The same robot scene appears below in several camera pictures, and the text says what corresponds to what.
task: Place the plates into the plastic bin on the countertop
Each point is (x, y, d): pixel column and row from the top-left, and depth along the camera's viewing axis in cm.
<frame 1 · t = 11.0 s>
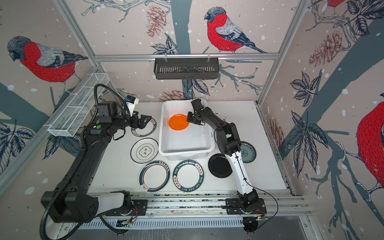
left hand: (141, 113, 75), fingers open
right hand: (187, 120, 106), fingers open
white plastic bin: (180, 139, 100), on the table
orange plate: (178, 122, 110), on the table
black plate: (217, 166, 91), on the table
blue floral green plate: (249, 152, 94), on the table
white plate green lettered rim: (188, 175, 86), on the table
white plate green red rim: (154, 176, 86), on the table
white plate black line pattern: (144, 150, 97), on the table
white plate dark lettered rim: (149, 130, 106), on the table

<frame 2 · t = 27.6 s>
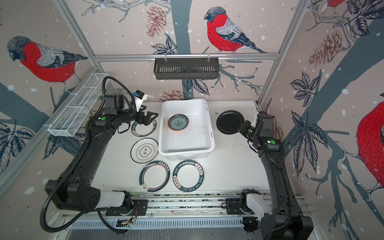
left hand: (149, 109, 74), fingers open
right hand: (237, 125, 75), fingers closed
black plate: (229, 122, 81), point 24 cm above the table
blue floral green plate: (178, 122, 109), on the table
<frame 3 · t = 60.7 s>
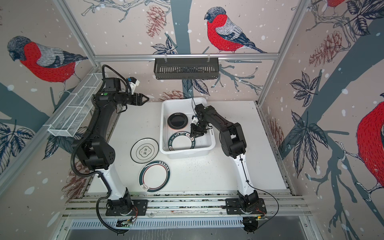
left hand: (142, 96, 84), fingers open
right hand: (191, 137, 97), fingers open
black plate: (178, 114, 112), point 3 cm above the table
white plate dark lettered rim: (181, 141, 100), on the table
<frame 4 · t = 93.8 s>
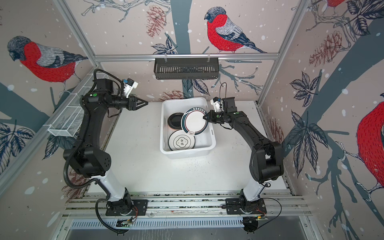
left hand: (142, 101, 76), fingers open
right hand: (203, 118, 86), fingers closed
white plate green red rim: (193, 122, 88), point 18 cm above the table
white plate black line pattern: (178, 140, 100), on the table
